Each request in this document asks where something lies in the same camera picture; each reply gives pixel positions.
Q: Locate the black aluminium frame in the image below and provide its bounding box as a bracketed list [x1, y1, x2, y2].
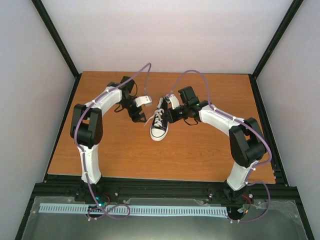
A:
[15, 0, 314, 240]

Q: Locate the black white canvas sneaker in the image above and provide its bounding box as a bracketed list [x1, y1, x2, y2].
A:
[150, 97, 169, 142]

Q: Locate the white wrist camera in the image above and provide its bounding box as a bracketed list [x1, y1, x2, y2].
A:
[133, 95, 153, 108]
[164, 93, 180, 110]

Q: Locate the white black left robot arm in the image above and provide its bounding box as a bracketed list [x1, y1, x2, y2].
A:
[70, 76, 152, 202]

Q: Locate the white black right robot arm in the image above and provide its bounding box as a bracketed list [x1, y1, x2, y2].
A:
[164, 86, 271, 203]

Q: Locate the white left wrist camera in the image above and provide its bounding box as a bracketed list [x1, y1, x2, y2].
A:
[133, 95, 153, 108]

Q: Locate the white shoelace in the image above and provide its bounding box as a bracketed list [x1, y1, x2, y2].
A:
[144, 108, 165, 128]

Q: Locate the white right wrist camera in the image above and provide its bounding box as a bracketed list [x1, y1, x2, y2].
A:
[164, 93, 180, 110]

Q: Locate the clear acrylic cover plate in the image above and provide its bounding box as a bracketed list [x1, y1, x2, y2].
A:
[22, 197, 307, 240]

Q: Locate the light blue slotted cable duct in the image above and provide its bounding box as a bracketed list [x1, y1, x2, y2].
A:
[38, 203, 228, 218]

